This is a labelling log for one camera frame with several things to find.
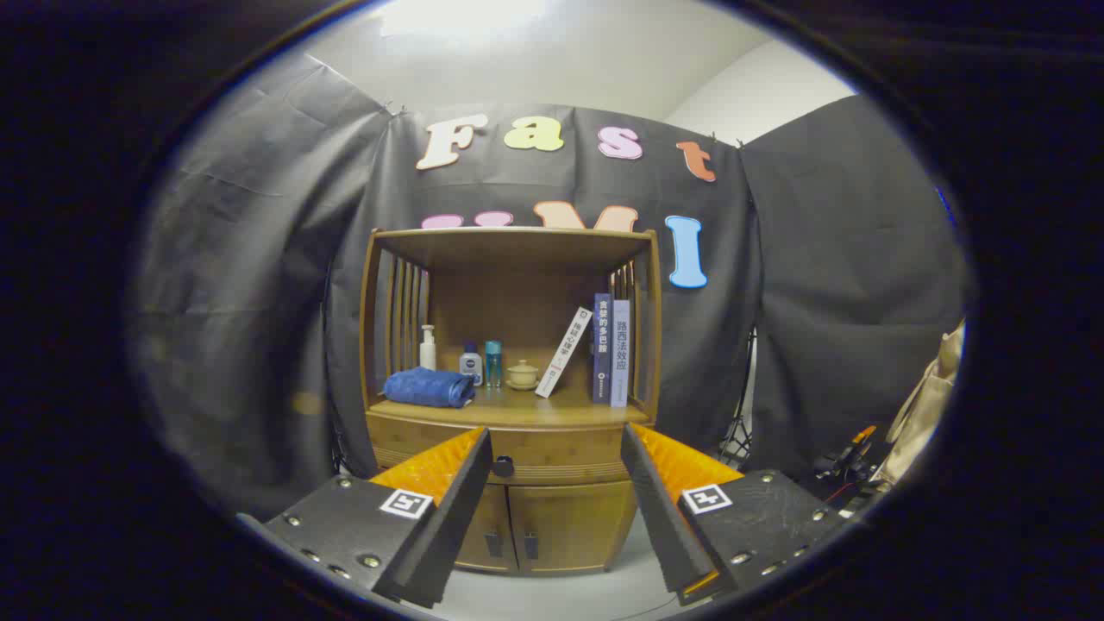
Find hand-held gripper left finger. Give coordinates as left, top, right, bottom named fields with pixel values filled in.
left=237, top=427, right=494, bottom=609

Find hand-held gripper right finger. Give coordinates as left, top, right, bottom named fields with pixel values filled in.
left=619, top=423, right=850, bottom=606

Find wooden drawer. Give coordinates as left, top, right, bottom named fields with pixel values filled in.
left=367, top=412, right=649, bottom=486

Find wooden cabinet door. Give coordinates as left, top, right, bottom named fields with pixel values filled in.
left=509, top=481, right=639, bottom=575
left=455, top=483, right=518, bottom=572

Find wooden countertop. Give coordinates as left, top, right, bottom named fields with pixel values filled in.
left=367, top=388, right=652, bottom=430

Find wooden cabinet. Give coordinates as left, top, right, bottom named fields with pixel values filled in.
left=360, top=226, right=663, bottom=577

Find blue rolled towel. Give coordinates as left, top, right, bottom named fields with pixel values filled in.
left=383, top=367, right=476, bottom=409

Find light purple book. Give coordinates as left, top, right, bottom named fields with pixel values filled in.
left=611, top=299, right=631, bottom=408

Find dark blue book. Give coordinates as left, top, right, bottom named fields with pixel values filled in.
left=592, top=293, right=613, bottom=405

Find white book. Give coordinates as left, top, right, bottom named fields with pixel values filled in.
left=535, top=307, right=594, bottom=399

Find orange and black tool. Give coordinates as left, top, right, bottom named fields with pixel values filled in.
left=815, top=424, right=879, bottom=484

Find beige cloth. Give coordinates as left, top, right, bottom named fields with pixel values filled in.
left=871, top=321, right=967, bottom=488

